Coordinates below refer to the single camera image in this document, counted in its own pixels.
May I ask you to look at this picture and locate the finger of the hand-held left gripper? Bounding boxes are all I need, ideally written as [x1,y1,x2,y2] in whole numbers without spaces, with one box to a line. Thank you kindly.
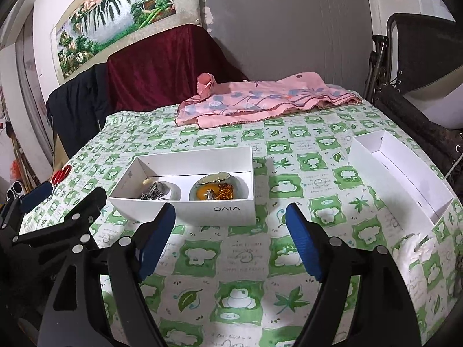
[0,182,53,232]
[10,187,108,257]

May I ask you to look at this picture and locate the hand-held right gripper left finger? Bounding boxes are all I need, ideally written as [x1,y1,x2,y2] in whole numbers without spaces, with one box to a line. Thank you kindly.
[38,202,177,347]

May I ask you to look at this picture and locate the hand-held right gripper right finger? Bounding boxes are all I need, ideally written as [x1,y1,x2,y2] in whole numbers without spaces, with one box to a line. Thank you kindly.
[286,203,422,347]

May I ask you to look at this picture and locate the white cardboard box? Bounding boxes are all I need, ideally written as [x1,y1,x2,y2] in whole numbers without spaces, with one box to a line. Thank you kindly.
[108,147,256,225]

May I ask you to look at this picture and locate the amber pendant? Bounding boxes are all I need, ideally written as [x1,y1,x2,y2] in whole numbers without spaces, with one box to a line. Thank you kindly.
[195,185,219,200]

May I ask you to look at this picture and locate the green jade bangle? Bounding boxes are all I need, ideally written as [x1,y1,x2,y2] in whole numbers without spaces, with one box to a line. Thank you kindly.
[189,174,250,202]

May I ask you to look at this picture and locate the white jade bangle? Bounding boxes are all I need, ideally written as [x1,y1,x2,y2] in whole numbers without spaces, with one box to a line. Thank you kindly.
[159,180,181,200]

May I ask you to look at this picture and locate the green checked tablecloth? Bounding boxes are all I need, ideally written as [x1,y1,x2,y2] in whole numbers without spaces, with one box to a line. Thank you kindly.
[18,99,463,347]

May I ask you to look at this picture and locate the black clothing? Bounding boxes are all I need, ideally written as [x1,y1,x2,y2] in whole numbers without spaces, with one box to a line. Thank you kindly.
[46,63,111,158]

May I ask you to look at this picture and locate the white box lid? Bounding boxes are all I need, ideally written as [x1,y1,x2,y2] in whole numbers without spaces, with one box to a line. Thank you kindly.
[348,130,454,225]

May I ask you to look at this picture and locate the pink floral cloth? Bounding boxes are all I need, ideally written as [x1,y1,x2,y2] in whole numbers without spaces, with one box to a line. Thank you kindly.
[176,72,363,129]

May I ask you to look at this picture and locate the maroon velvet cloth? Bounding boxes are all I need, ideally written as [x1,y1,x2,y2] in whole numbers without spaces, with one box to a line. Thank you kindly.
[106,25,248,113]

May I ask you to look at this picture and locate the landscape painting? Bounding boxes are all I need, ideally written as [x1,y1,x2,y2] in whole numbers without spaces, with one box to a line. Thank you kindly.
[51,0,200,80]

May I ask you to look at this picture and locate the black folding chair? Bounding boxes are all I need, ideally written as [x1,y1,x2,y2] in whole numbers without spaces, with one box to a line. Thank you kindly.
[363,12,463,192]

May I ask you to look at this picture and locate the red handled scissors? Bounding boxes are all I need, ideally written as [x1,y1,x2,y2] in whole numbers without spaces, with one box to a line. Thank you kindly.
[52,165,73,186]

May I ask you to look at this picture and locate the silver chain bracelet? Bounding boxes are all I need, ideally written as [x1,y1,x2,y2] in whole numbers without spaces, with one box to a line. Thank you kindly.
[140,182,169,200]

